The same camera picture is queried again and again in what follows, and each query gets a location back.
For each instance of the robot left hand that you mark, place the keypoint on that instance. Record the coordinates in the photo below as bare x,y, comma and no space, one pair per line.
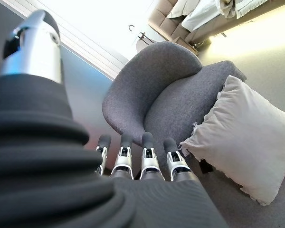
38,178

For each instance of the white fringed cushion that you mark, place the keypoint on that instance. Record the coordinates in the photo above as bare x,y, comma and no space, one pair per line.
240,137

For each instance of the pale sofa pillow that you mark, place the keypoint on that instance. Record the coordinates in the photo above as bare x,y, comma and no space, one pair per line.
180,9

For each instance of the grey fabric armchair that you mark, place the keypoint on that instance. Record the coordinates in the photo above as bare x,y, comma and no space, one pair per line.
137,95

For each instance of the pale round side table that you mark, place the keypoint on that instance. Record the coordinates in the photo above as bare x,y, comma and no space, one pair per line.
142,46

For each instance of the beige wooden nightstand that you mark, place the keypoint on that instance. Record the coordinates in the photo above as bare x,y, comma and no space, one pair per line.
183,44

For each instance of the black device on nightstand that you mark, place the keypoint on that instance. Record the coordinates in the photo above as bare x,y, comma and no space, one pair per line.
198,45

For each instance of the white flat sheet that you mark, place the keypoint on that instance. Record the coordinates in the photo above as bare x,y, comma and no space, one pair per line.
199,14

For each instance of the crumpled pale blanket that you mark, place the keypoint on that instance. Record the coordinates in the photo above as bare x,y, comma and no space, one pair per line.
225,8

